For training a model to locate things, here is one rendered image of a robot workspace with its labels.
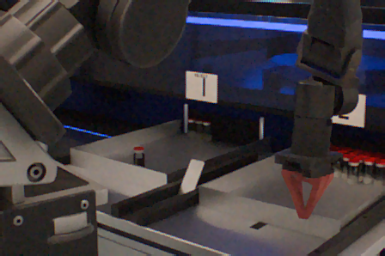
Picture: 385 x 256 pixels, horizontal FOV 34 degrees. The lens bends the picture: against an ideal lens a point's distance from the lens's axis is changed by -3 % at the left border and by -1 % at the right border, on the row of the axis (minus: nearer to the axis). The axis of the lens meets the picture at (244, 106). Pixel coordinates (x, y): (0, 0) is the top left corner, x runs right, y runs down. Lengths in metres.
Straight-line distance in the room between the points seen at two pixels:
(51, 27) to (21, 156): 0.10
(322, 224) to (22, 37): 0.61
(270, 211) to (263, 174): 0.24
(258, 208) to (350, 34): 0.32
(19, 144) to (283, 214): 0.58
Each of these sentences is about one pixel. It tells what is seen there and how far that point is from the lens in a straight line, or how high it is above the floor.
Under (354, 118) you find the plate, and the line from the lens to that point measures 1.19.
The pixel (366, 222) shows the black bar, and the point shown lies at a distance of 0.99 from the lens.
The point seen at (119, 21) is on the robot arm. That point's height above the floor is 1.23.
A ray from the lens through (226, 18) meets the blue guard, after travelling 1.32.
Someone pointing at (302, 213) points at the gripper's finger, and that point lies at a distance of 0.96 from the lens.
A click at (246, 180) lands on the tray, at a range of 1.18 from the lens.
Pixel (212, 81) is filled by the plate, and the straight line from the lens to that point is 1.36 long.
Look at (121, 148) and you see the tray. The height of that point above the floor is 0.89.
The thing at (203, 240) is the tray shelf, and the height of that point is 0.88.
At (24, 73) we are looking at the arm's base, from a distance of 0.47.
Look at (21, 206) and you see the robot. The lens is 0.64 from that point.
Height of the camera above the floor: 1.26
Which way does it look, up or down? 12 degrees down
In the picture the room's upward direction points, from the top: 1 degrees clockwise
